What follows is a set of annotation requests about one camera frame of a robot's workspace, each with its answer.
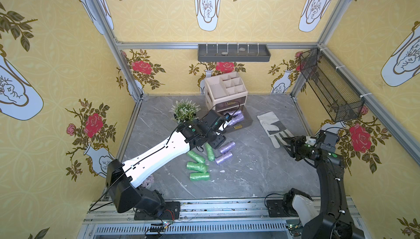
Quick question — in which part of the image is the purple roll bottom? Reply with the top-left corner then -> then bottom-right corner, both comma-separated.
228,114 -> 245,126

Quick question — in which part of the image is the purple roll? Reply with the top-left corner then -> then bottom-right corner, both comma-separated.
228,114 -> 245,126
219,141 -> 236,154
228,110 -> 242,117
215,152 -> 233,165

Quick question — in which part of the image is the transparent drawer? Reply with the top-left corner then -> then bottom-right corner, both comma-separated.
215,96 -> 247,111
219,106 -> 253,133

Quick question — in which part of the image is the beige drawer organizer cabinet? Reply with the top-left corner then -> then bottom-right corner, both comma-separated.
201,72 -> 248,114

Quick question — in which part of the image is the transparent top drawer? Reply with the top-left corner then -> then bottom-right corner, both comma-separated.
215,96 -> 247,111

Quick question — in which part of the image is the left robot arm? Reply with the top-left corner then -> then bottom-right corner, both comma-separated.
106,110 -> 231,217

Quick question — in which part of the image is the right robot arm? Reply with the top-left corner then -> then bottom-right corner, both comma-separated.
282,130 -> 365,239

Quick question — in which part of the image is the green roll upright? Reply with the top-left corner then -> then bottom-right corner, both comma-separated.
205,143 -> 215,161

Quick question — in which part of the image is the green roll upper left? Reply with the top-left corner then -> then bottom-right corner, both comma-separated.
187,150 -> 206,164

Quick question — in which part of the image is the purple roll top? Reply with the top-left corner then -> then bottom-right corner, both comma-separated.
219,141 -> 236,154

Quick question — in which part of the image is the white work glove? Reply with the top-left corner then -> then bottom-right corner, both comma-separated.
257,112 -> 294,148

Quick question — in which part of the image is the potted green plant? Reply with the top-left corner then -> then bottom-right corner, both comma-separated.
170,100 -> 200,123

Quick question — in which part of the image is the green roll middle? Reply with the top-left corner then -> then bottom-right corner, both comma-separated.
186,161 -> 208,173

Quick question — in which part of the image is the green roll bottom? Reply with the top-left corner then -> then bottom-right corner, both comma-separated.
189,172 -> 211,181

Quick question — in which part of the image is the purple artificial flower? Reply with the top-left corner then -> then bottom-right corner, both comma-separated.
141,174 -> 154,189

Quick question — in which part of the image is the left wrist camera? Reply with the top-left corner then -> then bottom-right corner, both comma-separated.
218,113 -> 231,131

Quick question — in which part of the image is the black wire mesh basket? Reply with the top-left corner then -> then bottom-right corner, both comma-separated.
298,48 -> 365,122

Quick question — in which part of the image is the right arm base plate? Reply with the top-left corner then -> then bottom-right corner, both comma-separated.
265,199 -> 298,218

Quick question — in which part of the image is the grey wall shelf tray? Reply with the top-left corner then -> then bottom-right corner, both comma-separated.
198,43 -> 271,63

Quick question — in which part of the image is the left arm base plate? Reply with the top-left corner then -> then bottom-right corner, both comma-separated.
134,201 -> 180,220

